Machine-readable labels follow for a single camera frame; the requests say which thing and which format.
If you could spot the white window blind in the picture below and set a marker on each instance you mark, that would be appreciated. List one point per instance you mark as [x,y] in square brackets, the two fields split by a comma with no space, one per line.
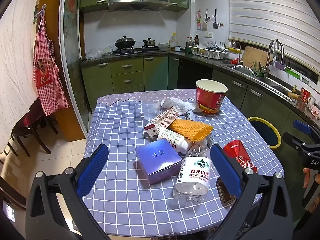
[262,12]

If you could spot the dark wooden chair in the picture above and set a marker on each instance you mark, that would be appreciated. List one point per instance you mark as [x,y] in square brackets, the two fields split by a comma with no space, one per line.
[30,130]

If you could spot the small white plastic bottle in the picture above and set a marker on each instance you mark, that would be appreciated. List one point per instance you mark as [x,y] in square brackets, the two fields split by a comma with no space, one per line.
[172,137]

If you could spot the black wok with lid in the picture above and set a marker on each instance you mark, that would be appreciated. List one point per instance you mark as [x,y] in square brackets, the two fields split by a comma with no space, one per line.
[125,42]

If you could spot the white dish rack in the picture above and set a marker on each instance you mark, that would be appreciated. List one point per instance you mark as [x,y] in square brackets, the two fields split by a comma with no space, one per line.
[207,53]

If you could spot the orange foam net sleeve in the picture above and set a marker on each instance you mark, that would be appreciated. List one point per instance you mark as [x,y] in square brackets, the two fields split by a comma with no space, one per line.
[190,130]

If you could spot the clear plastic cup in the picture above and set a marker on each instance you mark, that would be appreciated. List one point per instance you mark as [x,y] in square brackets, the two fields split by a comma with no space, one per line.
[150,110]

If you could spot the crushed red can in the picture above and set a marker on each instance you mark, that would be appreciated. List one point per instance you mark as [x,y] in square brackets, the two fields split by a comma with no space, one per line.
[237,152]

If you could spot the green leafy plant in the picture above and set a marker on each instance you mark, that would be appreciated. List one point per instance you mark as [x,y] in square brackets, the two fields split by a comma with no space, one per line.
[257,69]

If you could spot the steel kitchen faucet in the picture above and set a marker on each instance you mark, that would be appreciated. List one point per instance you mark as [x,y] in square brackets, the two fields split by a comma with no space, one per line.
[271,50]

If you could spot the row of sauce bottles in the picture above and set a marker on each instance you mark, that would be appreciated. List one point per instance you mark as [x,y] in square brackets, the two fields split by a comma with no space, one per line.
[192,41]

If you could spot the white hanging brush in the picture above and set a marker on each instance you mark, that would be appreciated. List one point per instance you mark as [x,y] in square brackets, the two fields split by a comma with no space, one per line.
[204,25]

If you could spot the steel kitchen sink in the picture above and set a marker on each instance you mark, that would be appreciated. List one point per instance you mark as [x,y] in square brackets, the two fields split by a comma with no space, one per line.
[270,81]

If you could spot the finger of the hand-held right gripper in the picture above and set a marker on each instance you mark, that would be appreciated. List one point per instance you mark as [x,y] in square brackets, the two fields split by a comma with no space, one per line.
[292,140]
[302,127]

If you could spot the yellow oil bottle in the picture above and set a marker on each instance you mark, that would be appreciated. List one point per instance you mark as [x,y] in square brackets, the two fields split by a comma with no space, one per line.
[173,41]

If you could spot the small printed tube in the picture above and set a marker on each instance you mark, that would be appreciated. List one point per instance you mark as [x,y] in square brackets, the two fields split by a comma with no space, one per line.
[190,116]

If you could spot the brown plastic tray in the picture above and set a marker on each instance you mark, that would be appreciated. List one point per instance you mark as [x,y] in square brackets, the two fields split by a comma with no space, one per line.
[221,190]

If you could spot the green plastic board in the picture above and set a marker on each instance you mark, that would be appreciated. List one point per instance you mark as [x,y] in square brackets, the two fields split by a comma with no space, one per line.
[293,73]

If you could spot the white maroon carton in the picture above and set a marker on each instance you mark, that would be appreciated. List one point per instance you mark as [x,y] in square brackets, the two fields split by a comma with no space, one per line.
[162,120]

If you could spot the white crumpled paper towel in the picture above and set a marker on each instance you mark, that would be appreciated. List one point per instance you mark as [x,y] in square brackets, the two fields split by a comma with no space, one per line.
[178,106]

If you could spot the red checked apron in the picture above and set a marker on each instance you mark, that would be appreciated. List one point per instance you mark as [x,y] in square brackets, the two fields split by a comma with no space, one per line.
[47,80]

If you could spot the yellow plastic container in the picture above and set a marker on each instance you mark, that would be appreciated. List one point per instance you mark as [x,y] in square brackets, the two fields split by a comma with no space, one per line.
[235,50]

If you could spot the blue checked tablecloth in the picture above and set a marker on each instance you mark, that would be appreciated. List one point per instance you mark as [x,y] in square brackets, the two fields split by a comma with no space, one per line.
[120,130]

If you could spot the pink cloth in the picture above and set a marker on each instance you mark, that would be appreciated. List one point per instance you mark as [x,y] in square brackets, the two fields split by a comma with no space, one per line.
[315,111]

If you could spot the black hanging spatula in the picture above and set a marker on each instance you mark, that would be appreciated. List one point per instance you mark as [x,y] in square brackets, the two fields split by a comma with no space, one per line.
[215,25]

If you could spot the green lower kitchen cabinets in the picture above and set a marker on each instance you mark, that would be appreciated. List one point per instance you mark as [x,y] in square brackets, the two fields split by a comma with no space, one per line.
[127,72]

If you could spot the glass sliding door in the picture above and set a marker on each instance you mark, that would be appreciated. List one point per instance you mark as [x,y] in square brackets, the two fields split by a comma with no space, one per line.
[70,55]

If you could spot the purple sponge holder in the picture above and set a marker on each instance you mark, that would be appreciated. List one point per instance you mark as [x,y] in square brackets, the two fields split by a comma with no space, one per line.
[279,66]

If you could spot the clear plastic bags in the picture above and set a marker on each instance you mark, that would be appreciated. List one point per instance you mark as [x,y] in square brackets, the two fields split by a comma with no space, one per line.
[98,52]

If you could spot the white dotted curtain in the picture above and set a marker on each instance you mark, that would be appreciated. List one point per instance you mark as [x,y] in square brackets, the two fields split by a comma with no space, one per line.
[17,67]

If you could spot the yellow rimmed waste bin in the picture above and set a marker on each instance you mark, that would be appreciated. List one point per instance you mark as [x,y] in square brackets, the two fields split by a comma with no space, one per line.
[265,132]

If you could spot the white wall socket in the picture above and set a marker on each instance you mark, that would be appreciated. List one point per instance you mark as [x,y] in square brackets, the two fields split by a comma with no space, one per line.
[208,35]

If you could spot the black gas stove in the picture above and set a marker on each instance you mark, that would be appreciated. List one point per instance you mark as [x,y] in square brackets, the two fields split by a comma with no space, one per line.
[140,50]

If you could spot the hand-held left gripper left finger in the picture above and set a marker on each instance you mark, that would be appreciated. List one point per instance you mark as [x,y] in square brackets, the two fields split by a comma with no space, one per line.
[93,170]

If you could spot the person's right hand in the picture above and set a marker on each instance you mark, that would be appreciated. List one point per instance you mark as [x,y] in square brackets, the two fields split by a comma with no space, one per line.
[306,178]

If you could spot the white mug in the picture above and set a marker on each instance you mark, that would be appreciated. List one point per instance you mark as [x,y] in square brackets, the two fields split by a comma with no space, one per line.
[178,48]

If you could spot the red instant noodle cup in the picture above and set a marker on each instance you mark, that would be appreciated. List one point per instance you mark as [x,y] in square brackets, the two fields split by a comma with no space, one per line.
[305,95]

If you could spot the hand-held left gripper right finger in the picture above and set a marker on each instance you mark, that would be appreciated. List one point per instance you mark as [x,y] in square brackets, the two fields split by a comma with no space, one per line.
[225,170]

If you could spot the steel colander bowl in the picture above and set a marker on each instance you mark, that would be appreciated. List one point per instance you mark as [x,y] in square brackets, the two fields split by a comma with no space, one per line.
[242,70]

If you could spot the purple cardboard box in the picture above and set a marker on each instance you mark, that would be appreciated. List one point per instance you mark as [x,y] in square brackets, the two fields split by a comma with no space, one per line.
[155,157]

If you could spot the wooden cutting board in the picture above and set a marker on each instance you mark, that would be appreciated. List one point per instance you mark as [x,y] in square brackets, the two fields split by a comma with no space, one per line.
[253,56]

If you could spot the steel cooking pot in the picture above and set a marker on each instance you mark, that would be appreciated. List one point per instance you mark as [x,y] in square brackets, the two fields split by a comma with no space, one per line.
[149,43]

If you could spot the clear plastic water bottle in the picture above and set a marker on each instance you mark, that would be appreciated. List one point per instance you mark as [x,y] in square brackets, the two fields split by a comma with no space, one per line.
[192,180]

